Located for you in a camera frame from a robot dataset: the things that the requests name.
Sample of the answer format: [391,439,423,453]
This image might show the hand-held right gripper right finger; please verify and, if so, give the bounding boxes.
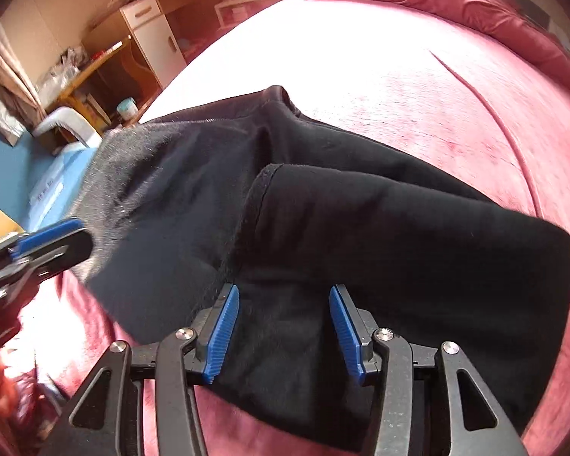
[329,285,530,456]

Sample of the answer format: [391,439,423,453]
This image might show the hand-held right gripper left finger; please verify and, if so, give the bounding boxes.
[38,283,241,456]

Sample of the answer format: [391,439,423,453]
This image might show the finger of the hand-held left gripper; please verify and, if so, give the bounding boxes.
[9,217,94,279]

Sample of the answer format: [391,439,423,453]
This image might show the black pants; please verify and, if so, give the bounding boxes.
[73,84,570,452]

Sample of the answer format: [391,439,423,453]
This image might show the white padded chair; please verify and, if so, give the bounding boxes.
[32,107,103,148]

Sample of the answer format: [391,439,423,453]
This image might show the clear plastic bag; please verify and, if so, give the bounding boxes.
[38,47,89,89]

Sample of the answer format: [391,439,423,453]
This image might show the beige side curtain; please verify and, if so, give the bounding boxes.
[0,21,43,129]

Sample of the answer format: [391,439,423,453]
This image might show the low wooden table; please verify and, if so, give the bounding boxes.
[35,38,165,124]

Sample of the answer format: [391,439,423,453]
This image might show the wooden desk with white cabinet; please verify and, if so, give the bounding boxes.
[83,0,224,65]

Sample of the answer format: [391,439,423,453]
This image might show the pink bed sheet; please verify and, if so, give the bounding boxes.
[28,0,570,456]

